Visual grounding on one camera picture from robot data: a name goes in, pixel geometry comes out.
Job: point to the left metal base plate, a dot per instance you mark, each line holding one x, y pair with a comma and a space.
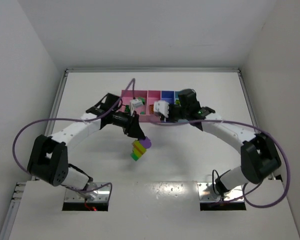
95, 193

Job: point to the light blue bin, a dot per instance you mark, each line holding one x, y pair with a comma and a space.
176, 96

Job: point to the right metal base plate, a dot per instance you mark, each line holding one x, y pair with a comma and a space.
208, 196

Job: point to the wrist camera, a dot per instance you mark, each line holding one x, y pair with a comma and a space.
135, 103
161, 109

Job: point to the dark blue bin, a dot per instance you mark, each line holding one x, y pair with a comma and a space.
168, 96

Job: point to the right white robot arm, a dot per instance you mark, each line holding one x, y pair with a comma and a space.
258, 154

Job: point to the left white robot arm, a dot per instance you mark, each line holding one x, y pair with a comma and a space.
49, 156

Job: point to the multicolour lego stack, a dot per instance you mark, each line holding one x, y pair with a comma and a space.
139, 148

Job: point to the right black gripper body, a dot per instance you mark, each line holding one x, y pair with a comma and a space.
172, 113

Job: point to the small pink bin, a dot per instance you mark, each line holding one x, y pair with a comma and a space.
151, 97

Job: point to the metal base plate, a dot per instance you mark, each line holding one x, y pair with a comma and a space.
208, 196
95, 193

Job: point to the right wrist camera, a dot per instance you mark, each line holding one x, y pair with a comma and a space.
161, 109

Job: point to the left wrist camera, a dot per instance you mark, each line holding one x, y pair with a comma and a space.
135, 103

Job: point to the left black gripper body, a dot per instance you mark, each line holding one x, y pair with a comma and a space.
132, 124

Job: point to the orange lego plate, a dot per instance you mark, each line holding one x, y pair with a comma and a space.
151, 108

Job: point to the large pink bin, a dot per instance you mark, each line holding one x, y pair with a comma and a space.
129, 96

